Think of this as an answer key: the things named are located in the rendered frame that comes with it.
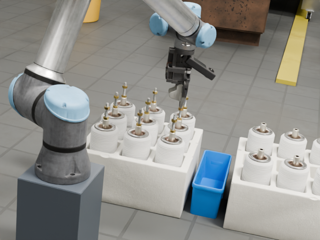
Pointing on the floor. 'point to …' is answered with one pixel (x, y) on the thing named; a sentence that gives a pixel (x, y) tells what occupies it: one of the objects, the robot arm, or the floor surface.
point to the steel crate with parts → (235, 19)
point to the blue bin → (210, 183)
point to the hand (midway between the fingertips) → (182, 103)
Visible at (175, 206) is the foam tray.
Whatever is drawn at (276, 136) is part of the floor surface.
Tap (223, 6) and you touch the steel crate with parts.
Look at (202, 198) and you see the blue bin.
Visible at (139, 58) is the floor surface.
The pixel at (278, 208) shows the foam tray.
